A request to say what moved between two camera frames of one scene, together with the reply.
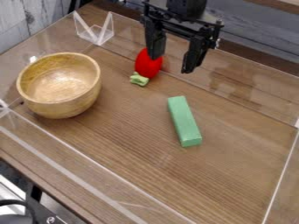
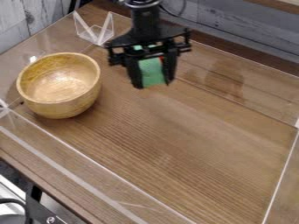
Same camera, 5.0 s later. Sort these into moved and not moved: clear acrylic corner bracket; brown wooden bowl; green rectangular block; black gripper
Moved: green rectangular block; black gripper
Not moved: brown wooden bowl; clear acrylic corner bracket
